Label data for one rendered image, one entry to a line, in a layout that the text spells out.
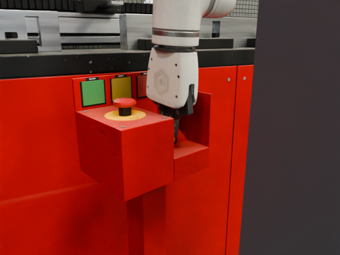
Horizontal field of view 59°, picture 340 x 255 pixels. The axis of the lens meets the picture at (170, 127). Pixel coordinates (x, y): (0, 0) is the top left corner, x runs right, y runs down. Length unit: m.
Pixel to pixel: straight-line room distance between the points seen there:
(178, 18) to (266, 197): 0.33
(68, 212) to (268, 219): 0.61
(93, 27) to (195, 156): 0.68
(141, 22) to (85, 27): 0.27
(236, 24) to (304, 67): 0.84
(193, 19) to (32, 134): 0.43
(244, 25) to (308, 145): 0.88
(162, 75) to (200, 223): 0.61
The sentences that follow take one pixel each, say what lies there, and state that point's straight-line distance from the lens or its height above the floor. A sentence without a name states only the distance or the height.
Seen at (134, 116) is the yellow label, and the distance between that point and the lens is 0.52.
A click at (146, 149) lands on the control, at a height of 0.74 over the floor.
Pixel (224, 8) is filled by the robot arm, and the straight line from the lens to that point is 0.58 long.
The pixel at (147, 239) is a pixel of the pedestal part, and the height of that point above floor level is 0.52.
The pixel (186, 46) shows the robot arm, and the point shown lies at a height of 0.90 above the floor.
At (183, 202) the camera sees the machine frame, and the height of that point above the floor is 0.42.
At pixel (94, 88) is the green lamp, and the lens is 0.59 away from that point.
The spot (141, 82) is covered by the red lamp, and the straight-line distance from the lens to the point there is 0.65.
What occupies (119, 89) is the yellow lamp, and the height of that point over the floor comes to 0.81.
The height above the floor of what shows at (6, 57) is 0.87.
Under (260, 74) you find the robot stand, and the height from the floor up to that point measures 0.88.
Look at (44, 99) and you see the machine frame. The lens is 0.72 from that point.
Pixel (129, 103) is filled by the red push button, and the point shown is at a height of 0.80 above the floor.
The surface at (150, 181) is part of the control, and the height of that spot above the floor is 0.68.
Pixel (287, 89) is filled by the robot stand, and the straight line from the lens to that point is 0.25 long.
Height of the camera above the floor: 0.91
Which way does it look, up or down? 17 degrees down
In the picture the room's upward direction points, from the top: straight up
